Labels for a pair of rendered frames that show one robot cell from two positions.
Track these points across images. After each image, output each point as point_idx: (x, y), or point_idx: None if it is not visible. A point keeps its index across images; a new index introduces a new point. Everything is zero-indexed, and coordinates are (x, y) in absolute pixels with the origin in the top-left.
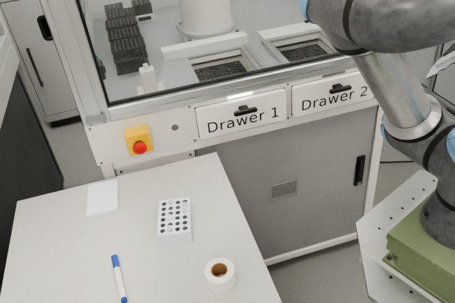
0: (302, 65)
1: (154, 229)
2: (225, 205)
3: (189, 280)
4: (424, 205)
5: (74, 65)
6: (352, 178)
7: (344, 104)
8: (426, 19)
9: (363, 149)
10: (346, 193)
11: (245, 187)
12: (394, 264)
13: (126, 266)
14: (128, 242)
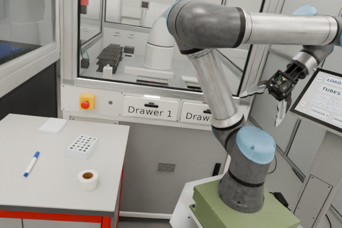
0: (192, 91)
1: None
2: (117, 150)
3: (69, 178)
4: (222, 177)
5: (66, 47)
6: (210, 176)
7: None
8: (209, 23)
9: (220, 159)
10: None
11: (143, 157)
12: (194, 210)
13: (40, 160)
14: (51, 149)
